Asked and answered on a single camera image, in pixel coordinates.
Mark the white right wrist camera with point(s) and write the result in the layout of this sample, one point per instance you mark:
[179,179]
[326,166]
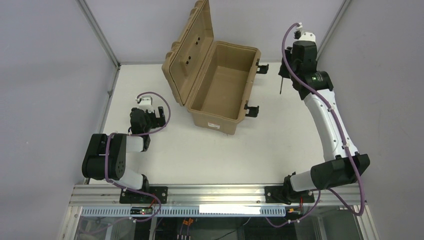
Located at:
[303,35]

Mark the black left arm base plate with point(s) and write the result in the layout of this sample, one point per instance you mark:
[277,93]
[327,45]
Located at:
[143,195]

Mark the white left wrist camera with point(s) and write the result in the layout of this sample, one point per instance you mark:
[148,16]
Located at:
[145,103]

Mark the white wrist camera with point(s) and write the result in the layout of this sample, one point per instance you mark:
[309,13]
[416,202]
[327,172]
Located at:
[145,103]
[303,35]

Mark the aluminium frame post right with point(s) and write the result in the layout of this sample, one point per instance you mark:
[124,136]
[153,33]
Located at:
[333,26]

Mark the black yellow screwdriver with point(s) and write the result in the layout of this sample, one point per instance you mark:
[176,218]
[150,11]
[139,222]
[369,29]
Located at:
[281,85]

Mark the tan plastic toolbox with lid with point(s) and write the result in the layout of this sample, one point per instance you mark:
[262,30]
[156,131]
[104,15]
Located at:
[212,79]

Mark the aluminium frame post left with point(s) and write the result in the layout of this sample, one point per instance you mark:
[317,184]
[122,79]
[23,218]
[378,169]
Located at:
[98,32]

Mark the black rear toolbox latch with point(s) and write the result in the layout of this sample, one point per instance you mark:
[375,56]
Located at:
[261,69]

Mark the white slotted cable duct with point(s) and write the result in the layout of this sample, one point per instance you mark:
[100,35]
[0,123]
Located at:
[203,210]

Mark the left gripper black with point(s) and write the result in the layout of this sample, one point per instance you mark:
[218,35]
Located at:
[156,118]

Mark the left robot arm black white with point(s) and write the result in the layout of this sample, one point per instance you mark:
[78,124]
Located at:
[105,157]

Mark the aluminium frame post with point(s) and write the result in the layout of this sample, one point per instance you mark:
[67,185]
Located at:
[333,26]
[98,32]

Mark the black front toolbox latch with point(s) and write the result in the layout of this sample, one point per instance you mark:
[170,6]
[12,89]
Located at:
[251,111]

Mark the aluminium front rail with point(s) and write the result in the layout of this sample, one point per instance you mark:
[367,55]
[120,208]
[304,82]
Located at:
[94,195]

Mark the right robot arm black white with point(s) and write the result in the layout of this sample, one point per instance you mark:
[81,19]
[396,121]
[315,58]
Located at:
[340,155]

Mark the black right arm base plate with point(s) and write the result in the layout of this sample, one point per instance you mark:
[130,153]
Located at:
[284,194]

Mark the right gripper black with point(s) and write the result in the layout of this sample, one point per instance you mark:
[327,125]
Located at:
[284,68]

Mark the black toolbox latch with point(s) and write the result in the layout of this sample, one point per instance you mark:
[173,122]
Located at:
[261,69]
[251,111]

